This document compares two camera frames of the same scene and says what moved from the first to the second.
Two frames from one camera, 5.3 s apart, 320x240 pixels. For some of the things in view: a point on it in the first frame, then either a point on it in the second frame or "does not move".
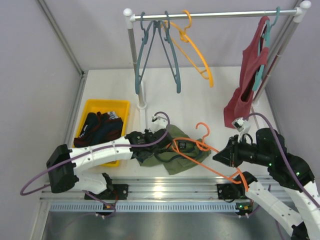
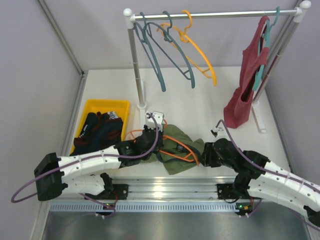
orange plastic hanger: x=204 y=146 -> x=185 y=159
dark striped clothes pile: x=99 y=128 does not move
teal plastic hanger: x=266 y=36 does not move
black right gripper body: x=235 y=147 -> x=212 y=158
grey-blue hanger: x=144 y=35 -> x=141 y=30
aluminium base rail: x=167 y=194 does not move
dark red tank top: x=238 y=104 does not move
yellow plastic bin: x=120 y=109 does not move
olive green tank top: x=182 y=154 does not move
